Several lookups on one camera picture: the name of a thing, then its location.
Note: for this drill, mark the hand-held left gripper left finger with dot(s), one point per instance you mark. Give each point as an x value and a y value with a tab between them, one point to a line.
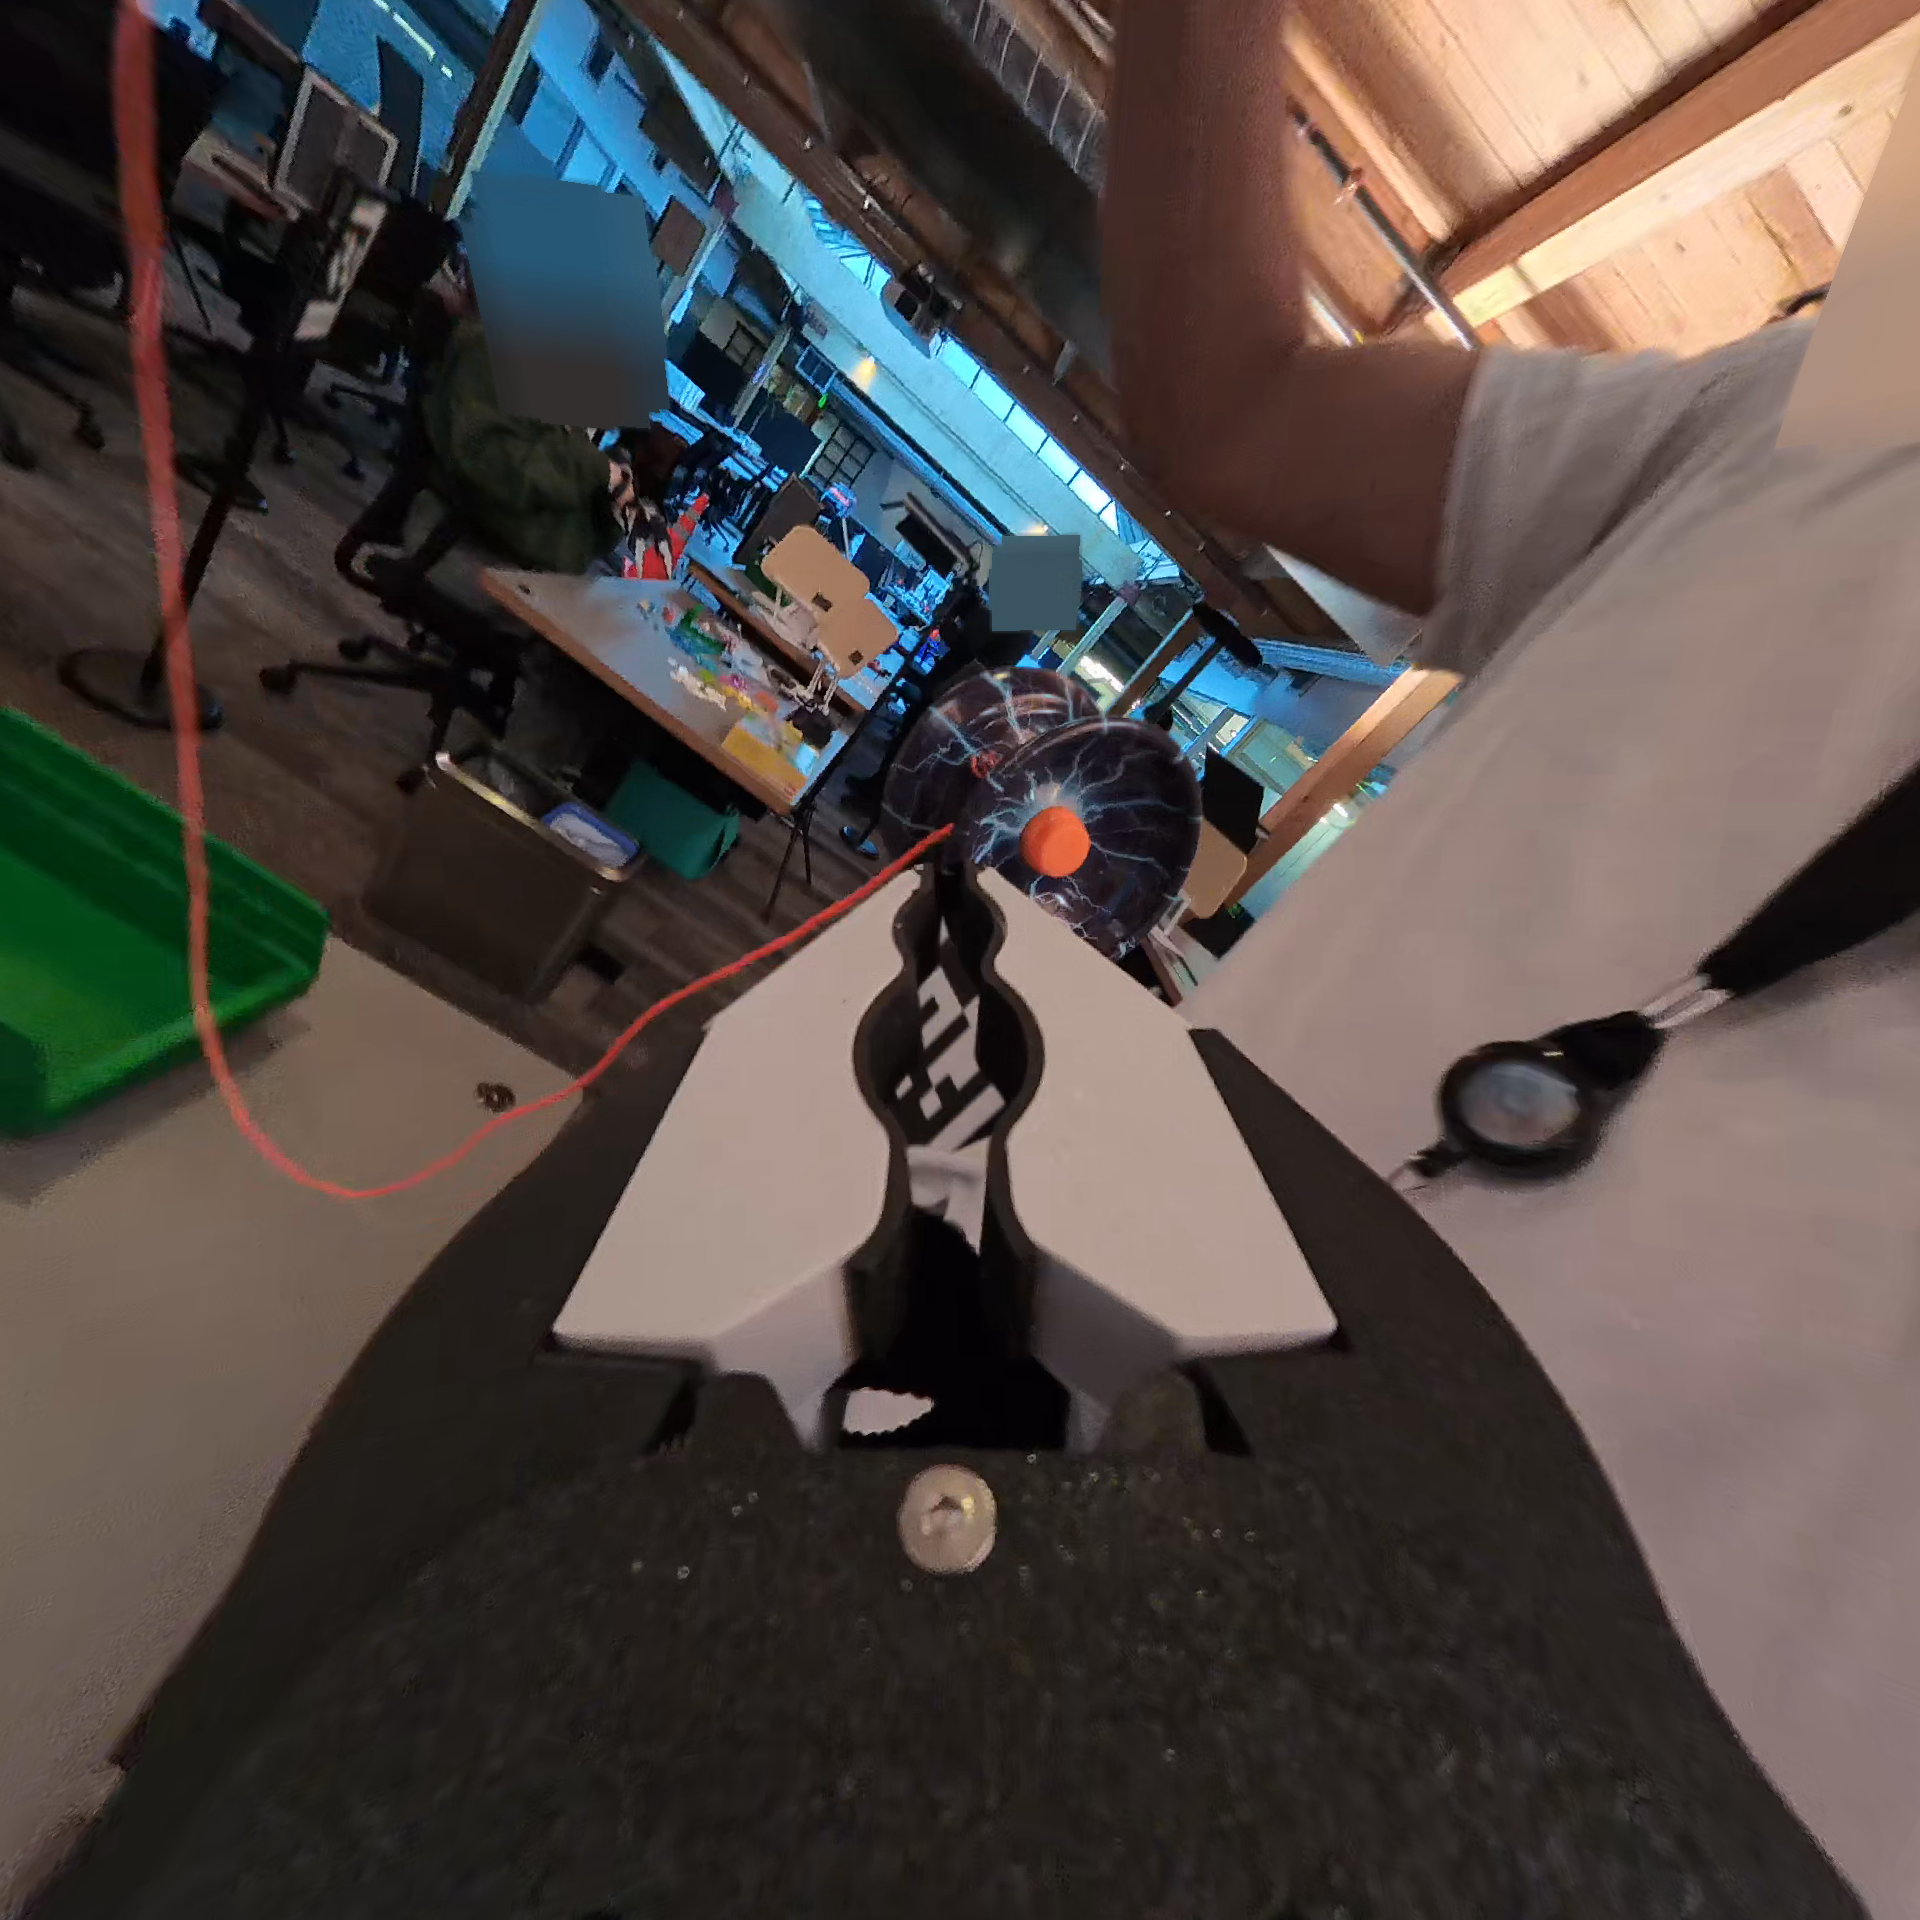
749	1187

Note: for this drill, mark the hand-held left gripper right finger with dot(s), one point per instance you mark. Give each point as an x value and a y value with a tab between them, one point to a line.
1139	1187

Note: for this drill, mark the dark lightning-print yo-yo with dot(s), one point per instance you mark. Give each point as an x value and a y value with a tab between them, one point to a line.
1074	818

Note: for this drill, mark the person's right forearm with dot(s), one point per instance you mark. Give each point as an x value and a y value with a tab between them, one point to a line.
1245	345

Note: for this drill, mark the white desk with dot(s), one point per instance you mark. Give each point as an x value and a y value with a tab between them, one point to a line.
196	1351

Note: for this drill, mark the teal bag under table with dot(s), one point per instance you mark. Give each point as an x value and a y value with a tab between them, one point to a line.
675	818

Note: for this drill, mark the black retractable badge reel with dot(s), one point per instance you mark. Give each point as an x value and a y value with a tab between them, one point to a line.
1516	1111

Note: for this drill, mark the metal trash bin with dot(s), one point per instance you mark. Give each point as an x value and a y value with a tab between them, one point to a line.
496	878

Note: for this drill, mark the light wooden work table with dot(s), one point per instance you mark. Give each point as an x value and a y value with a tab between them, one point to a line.
662	677

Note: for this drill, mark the person in white shirt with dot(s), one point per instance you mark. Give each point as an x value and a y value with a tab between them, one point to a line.
1634	901

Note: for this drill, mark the light wooden chair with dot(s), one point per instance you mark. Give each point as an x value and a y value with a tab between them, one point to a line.
826	593

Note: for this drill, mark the black office chair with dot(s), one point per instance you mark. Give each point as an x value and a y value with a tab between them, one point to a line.
413	600

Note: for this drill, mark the green plastic tray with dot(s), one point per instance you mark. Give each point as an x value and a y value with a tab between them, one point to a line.
121	930

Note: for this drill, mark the black stand with round base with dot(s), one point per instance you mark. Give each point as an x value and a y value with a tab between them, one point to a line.
180	496

